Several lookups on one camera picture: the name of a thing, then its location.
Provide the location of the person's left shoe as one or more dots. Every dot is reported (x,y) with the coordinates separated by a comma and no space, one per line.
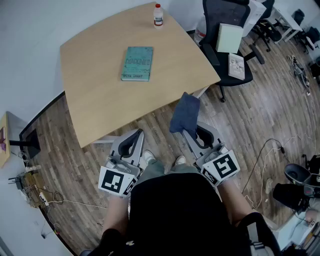
(148,156)

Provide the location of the dark blue cloth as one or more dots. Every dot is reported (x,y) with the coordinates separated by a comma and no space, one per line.
(185,112)

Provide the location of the person's left forearm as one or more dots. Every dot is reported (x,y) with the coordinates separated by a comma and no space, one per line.
(116,215)

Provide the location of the pale green box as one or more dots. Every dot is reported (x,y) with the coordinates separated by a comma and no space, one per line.
(228,37)

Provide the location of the black router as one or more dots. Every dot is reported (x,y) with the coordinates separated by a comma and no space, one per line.
(18,183)

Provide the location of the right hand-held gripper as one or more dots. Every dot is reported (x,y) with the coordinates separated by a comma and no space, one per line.
(222,166)

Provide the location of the black monitor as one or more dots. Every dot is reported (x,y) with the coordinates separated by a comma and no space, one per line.
(32,142)

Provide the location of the person's grey trousers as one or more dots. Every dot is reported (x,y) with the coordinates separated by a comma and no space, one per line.
(155,168)

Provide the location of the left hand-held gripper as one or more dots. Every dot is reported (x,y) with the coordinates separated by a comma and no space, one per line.
(111,180)

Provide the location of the large clear water jug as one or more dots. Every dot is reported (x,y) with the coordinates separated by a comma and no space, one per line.
(200,32)

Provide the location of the grey booklet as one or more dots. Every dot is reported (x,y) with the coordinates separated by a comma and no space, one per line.
(236,66)

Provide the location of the person's shoe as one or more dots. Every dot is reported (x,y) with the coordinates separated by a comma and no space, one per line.
(180,160)
(148,156)

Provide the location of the teal book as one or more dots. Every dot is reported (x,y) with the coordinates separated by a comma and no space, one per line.
(137,63)

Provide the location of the white power strip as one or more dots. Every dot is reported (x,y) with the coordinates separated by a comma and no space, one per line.
(43,198)

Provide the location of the person's black shirt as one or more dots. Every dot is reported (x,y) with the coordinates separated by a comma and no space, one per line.
(175,217)

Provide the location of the black camera equipment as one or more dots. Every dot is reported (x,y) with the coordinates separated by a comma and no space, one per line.
(295,190)

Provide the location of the small black office chair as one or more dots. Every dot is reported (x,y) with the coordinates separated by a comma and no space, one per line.
(268,30)

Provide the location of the black mesh office chair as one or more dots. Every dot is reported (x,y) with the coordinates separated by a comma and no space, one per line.
(225,12)

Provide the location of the person's right forearm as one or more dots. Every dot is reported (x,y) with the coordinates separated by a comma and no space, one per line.
(235,202)

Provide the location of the clear bottle with red cap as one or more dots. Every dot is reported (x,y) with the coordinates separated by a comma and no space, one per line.
(158,16)

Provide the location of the person's right shoe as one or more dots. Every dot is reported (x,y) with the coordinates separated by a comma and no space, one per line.
(180,160)

